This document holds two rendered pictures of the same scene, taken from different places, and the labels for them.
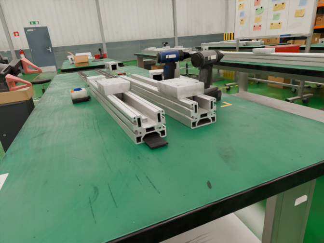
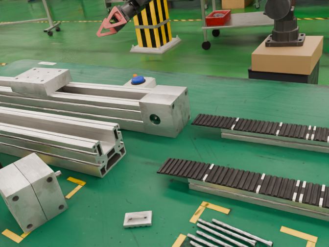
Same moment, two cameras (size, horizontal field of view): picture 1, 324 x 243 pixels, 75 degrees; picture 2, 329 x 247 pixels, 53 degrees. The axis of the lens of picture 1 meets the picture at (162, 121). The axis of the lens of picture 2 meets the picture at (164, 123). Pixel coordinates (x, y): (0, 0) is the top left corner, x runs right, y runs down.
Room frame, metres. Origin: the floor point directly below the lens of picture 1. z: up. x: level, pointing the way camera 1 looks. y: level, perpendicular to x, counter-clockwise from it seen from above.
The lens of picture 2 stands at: (1.97, -0.03, 1.22)
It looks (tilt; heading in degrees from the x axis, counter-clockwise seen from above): 30 degrees down; 147
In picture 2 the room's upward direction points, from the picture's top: 10 degrees counter-clockwise
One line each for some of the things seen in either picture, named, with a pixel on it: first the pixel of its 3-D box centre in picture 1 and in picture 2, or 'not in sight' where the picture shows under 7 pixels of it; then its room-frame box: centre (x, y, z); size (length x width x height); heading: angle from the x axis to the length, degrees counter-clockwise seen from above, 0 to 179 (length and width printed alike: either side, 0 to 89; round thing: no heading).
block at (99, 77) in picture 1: (95, 84); (168, 108); (1.33, 0.40, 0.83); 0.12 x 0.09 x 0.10; 114
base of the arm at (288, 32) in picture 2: (5, 83); (285, 30); (1.32, 0.93, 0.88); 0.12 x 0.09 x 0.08; 27
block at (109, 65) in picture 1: (111, 67); not in sight; (2.32, 0.48, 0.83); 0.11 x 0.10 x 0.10; 118
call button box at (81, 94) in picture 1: (80, 95); (138, 91); (1.14, 0.43, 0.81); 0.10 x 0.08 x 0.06; 114
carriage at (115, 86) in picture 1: (113, 88); (41, 84); (0.93, 0.20, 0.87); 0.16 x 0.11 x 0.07; 24
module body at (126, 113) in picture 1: (115, 99); (46, 98); (0.93, 0.20, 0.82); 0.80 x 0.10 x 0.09; 24
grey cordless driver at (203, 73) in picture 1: (210, 76); not in sight; (0.93, -0.23, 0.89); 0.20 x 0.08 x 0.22; 129
